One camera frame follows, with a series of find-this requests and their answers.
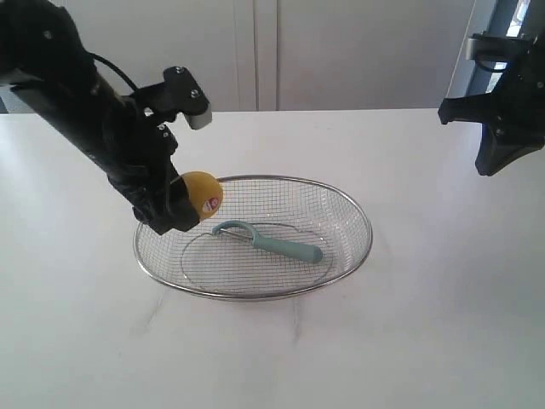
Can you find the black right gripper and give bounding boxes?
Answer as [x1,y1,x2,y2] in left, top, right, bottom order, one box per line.
[438,42,544,176]

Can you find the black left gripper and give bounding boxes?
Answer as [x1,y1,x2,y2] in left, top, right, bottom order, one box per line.
[106,123,200,235]

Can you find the yellow lemon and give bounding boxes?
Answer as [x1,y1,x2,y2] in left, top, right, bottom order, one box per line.
[181,171,224,221]

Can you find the teal handled peeler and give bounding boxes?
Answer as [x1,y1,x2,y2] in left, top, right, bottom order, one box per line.
[211,220,323,264]

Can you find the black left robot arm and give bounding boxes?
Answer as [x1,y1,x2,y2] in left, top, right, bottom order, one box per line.
[1,1,211,234]

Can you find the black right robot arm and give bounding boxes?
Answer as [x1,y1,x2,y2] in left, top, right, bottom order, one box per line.
[438,1,544,176]

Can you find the white cabinet doors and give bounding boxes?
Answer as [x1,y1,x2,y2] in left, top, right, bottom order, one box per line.
[63,1,472,112]

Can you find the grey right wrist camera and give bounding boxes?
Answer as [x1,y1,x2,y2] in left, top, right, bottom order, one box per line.
[464,32,533,65]

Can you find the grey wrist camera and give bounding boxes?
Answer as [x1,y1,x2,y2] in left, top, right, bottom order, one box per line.
[464,32,533,65]
[163,66,212,130]

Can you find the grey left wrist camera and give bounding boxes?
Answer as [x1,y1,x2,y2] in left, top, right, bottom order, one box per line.
[163,66,212,130]

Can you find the window frame with glass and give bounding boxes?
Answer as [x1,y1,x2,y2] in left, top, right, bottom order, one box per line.
[446,1,538,98]

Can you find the oval wire mesh basket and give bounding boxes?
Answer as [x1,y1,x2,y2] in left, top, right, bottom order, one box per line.
[133,175,373,301]

